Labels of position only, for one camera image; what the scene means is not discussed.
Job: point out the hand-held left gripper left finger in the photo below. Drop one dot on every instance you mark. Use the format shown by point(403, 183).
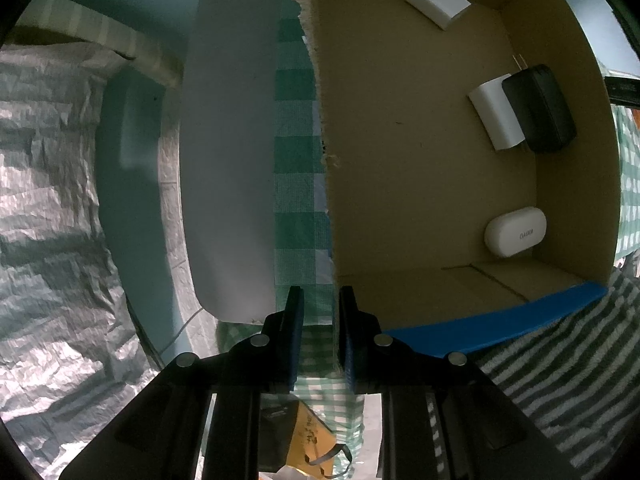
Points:
point(295, 332)

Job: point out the white oval earbud case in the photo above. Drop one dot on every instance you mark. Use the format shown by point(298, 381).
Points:
point(515, 232)

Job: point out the grey striped clothing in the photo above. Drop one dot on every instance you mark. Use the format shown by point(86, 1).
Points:
point(550, 360)

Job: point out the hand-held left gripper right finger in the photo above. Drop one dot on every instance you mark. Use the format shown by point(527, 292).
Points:
point(347, 332)

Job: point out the white charger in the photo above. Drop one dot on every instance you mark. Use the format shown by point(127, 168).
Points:
point(495, 112)

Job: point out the blue cardboard box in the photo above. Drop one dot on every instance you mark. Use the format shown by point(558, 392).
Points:
point(425, 160)

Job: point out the green striped cloth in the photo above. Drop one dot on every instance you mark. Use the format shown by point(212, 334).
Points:
point(100, 30)

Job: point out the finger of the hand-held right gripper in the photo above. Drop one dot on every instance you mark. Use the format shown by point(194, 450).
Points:
point(625, 91)

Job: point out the white flat board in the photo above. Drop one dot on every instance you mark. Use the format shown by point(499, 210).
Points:
point(230, 160)

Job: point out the green checked cloth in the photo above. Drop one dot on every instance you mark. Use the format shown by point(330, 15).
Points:
point(295, 160)

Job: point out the silver foil mat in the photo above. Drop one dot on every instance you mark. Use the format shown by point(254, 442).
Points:
point(50, 210)

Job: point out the yellow paper bag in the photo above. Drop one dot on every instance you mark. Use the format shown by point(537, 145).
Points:
point(305, 435)

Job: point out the black rectangular case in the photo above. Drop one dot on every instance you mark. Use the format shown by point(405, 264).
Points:
point(540, 107)

